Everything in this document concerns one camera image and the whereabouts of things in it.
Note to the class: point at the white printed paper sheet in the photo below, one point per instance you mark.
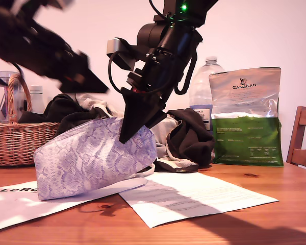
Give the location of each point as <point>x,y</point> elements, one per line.
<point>206,196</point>

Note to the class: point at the arm grey camera box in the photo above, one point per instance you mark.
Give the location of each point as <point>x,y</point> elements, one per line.
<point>113,47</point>
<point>66,2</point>

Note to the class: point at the large clear water bottle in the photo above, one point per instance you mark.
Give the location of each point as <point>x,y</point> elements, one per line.
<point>201,86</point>

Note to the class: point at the lilac snakeskin zip pouch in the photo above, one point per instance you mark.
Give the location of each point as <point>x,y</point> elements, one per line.
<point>91,163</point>

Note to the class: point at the brown wooden chair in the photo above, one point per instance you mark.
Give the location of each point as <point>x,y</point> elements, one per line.
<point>299,153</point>

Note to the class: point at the green silver Canagan bag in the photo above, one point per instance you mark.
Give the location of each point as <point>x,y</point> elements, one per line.
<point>244,143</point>

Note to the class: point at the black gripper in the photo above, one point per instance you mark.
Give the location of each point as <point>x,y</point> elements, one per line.
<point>153,76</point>

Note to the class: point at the dark brown grey-lined jacket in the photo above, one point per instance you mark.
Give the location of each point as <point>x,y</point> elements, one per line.
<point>188,137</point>

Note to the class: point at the white metal bottle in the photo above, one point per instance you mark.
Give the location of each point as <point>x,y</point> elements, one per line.
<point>36,99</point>

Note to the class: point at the white LeRobot logo sheet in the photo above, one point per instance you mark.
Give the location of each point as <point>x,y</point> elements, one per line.
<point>15,211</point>

